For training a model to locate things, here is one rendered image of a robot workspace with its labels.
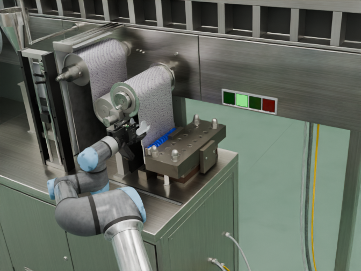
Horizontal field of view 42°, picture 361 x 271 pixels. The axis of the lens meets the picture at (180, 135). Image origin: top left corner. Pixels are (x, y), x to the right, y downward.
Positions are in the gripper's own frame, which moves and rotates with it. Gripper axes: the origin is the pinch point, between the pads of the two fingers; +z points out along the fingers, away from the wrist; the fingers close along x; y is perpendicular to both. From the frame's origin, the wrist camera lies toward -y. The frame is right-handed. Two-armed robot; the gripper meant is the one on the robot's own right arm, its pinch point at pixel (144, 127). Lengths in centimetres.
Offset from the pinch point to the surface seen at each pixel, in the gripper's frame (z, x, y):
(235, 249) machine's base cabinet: 30, -26, -76
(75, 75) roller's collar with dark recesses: -6.4, 27.9, 21.0
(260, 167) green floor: 161, 19, -112
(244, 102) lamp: 29.3, -31.2, 5.5
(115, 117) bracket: -7.2, 8.4, 6.1
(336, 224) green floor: 119, -53, -112
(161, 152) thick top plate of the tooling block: -0.1, -7.9, -9.5
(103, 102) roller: -2.4, 18.4, 8.7
